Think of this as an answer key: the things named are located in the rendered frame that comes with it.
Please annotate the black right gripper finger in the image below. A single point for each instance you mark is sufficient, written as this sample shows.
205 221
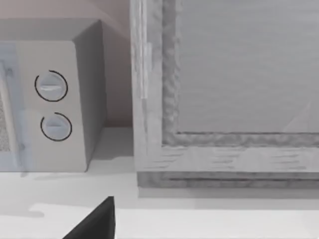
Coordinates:
99 221

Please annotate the small microwave knob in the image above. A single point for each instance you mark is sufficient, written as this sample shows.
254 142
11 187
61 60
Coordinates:
56 126

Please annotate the pale microwave oven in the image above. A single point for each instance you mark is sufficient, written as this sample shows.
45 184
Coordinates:
57 99

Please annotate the grey cabinet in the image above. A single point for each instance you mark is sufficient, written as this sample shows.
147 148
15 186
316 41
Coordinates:
224 171

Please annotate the large microwave knob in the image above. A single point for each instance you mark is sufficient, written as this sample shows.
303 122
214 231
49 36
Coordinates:
51 85

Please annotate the grey cabinet door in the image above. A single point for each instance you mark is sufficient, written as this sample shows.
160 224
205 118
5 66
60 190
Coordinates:
239 74

